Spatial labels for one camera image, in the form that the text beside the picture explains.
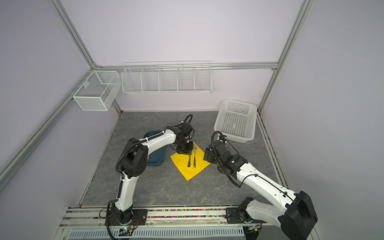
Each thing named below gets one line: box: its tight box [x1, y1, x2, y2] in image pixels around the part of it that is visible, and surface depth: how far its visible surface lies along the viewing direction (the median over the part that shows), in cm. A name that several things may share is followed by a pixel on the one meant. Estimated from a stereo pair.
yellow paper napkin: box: [170, 141, 211, 181], surface depth 93 cm
